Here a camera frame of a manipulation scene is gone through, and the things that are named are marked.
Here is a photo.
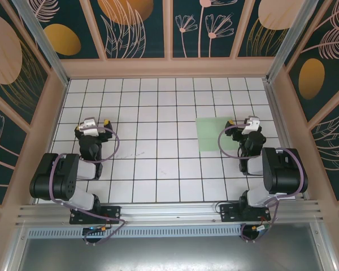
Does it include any light green paper sheet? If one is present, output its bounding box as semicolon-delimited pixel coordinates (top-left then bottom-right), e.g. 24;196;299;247
195;116;235;154

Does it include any small circuit board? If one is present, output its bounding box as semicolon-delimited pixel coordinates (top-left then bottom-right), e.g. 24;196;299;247
81;225;111;246
241;224;272;243

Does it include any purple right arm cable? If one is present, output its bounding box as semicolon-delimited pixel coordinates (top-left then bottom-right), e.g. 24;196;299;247
218;118;306;243

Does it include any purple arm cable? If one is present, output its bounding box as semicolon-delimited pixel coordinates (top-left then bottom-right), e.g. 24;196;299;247
218;118;306;243
49;126;127;246

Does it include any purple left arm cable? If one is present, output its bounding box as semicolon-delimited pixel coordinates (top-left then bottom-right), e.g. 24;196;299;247
49;126;127;246

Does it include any aluminium side rail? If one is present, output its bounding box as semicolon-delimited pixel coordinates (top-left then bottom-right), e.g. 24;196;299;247
264;80;305;200

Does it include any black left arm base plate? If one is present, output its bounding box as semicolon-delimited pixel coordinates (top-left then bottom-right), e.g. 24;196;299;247
69;205;122;225

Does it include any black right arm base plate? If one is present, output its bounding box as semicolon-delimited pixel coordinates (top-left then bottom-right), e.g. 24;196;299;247
219;203;272;224

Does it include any aluminium corner post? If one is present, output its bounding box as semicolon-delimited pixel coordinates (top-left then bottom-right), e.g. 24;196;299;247
265;0;325;82
11;0;71;87

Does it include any aluminium mounting rail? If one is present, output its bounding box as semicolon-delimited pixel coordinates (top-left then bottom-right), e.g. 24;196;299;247
15;200;327;226

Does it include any slotted grey cable duct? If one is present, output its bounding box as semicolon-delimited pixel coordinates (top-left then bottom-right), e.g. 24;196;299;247
27;224;244;238

